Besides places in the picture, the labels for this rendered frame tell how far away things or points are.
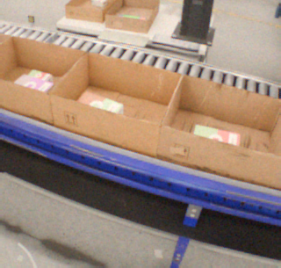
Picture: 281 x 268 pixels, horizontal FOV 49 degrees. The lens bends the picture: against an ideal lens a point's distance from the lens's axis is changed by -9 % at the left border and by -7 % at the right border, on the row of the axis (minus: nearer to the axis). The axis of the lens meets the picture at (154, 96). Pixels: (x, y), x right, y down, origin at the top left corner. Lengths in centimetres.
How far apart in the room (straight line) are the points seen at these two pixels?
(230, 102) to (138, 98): 37
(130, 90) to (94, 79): 16
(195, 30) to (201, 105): 86
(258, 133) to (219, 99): 21
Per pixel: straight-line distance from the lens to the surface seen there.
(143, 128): 103
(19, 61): 158
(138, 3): 244
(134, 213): 131
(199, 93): 125
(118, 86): 135
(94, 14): 221
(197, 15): 202
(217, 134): 115
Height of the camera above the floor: 174
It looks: 39 degrees down
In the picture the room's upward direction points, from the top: 6 degrees clockwise
